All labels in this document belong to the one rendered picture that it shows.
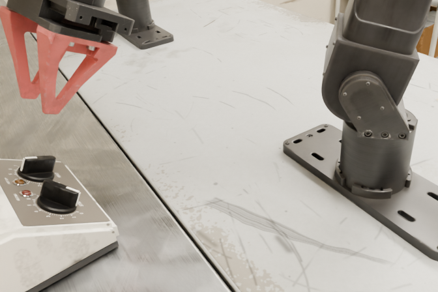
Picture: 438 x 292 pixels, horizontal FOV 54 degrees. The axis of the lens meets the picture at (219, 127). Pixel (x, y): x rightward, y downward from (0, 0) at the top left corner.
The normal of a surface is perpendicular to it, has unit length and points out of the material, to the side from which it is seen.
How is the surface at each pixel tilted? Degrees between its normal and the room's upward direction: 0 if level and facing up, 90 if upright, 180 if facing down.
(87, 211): 30
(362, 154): 90
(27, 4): 61
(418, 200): 0
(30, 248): 90
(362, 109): 90
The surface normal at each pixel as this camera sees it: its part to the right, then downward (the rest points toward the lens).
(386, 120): -0.25, 0.53
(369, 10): -0.25, 0.32
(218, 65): -0.08, -0.84
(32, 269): 0.61, 0.37
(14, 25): 0.78, 0.36
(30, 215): 0.33, -0.92
